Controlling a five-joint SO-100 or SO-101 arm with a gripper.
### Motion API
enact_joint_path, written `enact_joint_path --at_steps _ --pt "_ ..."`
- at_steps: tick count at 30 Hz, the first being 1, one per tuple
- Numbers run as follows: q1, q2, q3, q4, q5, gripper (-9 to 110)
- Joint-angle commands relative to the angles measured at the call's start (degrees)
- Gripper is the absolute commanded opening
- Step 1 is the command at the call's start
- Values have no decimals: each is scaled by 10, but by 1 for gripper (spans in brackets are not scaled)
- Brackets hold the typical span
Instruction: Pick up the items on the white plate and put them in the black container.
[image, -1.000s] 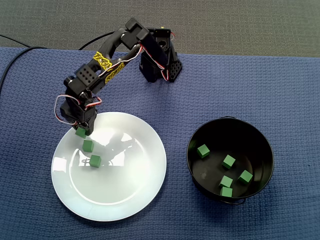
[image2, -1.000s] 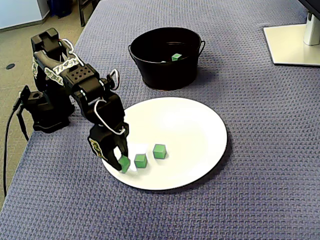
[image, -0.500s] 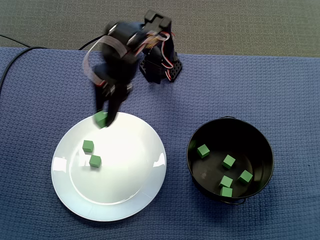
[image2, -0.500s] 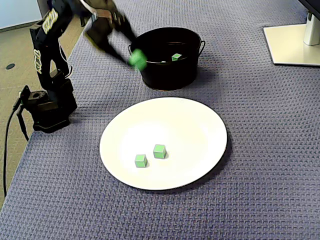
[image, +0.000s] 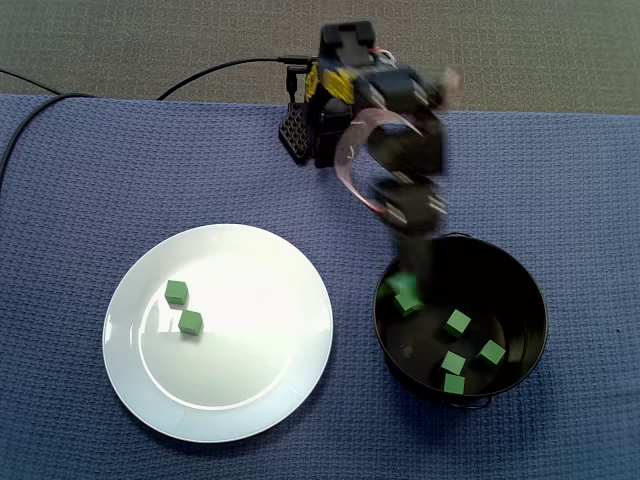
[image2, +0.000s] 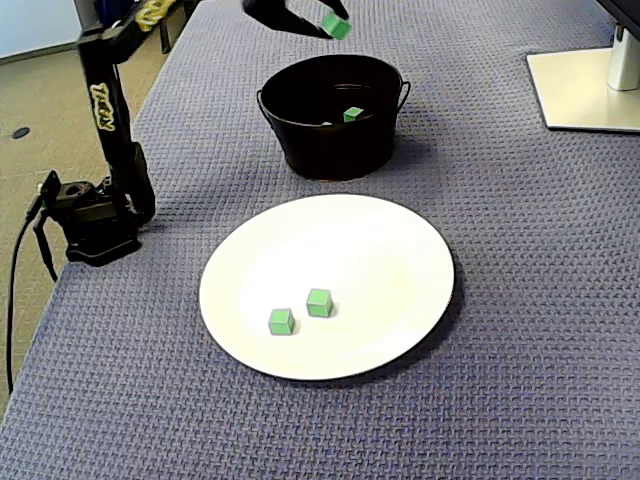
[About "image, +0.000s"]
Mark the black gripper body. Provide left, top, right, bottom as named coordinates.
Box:
left=369, top=174, right=449, bottom=237

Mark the black metal bucket container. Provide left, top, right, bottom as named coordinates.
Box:
left=372, top=232, right=550, bottom=411

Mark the white round plate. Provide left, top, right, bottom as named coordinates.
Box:
left=102, top=223, right=335, bottom=445

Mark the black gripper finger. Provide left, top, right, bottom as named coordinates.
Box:
left=399, top=234, right=417, bottom=276
left=415, top=233, right=435, bottom=296

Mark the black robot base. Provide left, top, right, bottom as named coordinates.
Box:
left=278, top=99, right=321, bottom=169

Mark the thick black cable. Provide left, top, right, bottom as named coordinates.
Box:
left=0, top=55, right=314, bottom=196

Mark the blue waffle weave cloth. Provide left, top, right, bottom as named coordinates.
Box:
left=0, top=93, right=640, bottom=480

